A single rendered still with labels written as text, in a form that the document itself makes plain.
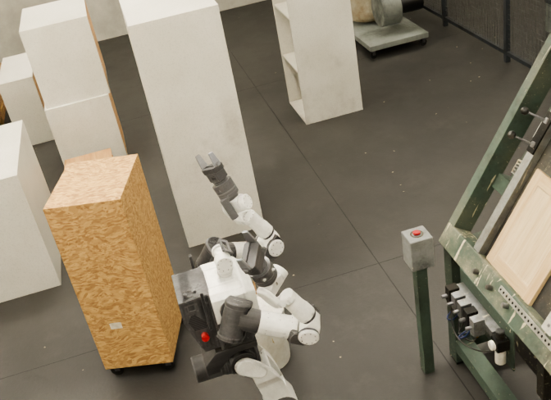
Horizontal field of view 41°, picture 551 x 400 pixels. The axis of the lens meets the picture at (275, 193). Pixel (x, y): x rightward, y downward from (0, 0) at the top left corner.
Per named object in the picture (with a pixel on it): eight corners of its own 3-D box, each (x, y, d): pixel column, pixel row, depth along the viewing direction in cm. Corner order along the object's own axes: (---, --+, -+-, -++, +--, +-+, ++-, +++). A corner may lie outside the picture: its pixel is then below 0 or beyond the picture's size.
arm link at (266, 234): (263, 215, 309) (290, 240, 319) (251, 209, 317) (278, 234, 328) (248, 235, 307) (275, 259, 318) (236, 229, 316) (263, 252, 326)
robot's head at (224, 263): (219, 279, 280) (214, 261, 275) (214, 265, 289) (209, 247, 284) (235, 274, 281) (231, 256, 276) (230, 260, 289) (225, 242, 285)
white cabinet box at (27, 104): (25, 116, 845) (2, 58, 808) (54, 108, 850) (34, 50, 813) (21, 147, 768) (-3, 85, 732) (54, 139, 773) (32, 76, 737)
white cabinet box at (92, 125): (67, 145, 754) (45, 81, 718) (122, 130, 762) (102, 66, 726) (69, 179, 686) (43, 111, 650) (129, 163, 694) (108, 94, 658)
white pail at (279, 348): (239, 347, 451) (223, 287, 427) (284, 332, 455) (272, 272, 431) (250, 381, 424) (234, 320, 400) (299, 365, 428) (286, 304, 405)
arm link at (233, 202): (241, 179, 305) (256, 202, 308) (222, 188, 311) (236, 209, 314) (230, 193, 296) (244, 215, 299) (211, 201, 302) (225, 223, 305)
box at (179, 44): (172, 193, 631) (116, -6, 542) (239, 175, 639) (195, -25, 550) (188, 247, 554) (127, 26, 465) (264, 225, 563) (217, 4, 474)
